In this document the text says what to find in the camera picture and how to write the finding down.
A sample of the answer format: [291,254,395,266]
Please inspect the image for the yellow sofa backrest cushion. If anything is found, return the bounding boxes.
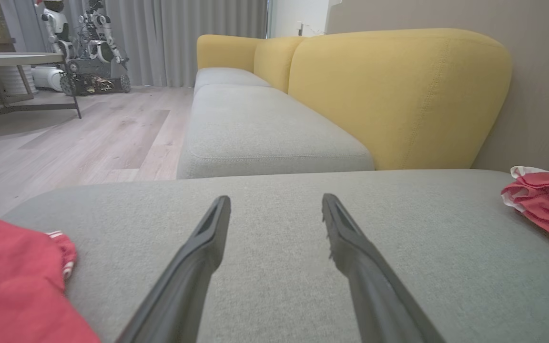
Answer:
[254,37,306,94]
[196,34,266,72]

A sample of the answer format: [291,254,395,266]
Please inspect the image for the white ribbed basket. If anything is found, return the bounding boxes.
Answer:
[0,66,37,96]

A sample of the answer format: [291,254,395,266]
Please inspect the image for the grey curtain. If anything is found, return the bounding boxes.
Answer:
[3,0,268,88]

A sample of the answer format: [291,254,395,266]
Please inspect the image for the large grey sofa chaise cushion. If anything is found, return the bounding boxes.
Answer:
[0,169,549,343]

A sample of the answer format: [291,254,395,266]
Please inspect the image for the grey sofa seat cushion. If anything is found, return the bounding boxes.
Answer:
[193,67,272,89]
[177,85,376,180]

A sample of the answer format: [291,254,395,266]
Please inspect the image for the white cylinder device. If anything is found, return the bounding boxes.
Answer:
[31,66,65,92]

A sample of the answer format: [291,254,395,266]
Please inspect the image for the robot on black wheeled base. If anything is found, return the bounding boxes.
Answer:
[60,0,132,96]

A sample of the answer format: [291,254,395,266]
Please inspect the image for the red jersey striped white trim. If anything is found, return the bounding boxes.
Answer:
[0,208,102,343]

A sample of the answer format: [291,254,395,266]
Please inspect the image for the white humanoid robot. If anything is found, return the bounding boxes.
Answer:
[35,0,73,61]

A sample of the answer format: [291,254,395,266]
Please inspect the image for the grey table metal legs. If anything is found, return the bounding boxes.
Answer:
[0,51,82,122]

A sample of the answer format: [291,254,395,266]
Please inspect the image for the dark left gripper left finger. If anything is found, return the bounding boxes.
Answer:
[115,195,232,343]

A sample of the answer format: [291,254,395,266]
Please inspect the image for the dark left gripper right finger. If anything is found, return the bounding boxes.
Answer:
[321,193,447,343]

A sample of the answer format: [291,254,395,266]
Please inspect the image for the red shorts white waistband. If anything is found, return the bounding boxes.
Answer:
[501,166,549,247]

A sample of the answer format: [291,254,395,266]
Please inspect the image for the wide yellow sofa backrest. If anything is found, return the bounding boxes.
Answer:
[288,28,513,171]

